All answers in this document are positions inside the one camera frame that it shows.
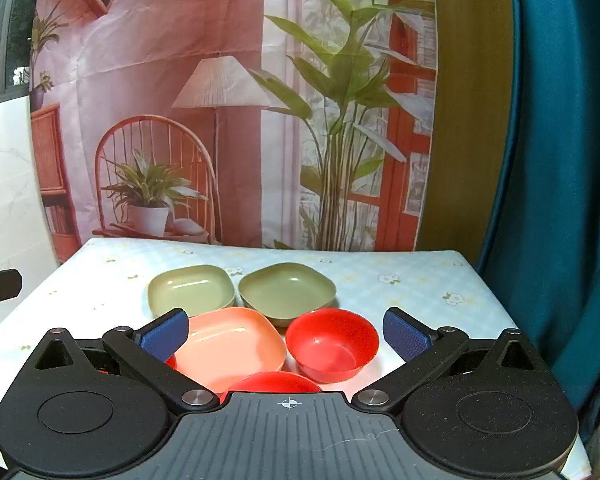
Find teal curtain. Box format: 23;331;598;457
475;0;600;446

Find printed room scene backdrop cloth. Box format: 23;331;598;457
30;0;438;266

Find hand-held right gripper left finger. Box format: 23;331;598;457
32;308;221;415

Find brown wooden panel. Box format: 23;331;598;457
415;0;517;266

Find olive green square plate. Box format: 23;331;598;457
148;265;237;320
238;262;337;328

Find floral checked table cover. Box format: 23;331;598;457
0;237;593;478

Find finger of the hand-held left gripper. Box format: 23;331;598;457
0;269;23;303

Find pink square plate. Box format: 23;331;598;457
172;308;287;395

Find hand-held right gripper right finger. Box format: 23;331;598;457
352;306;543;413

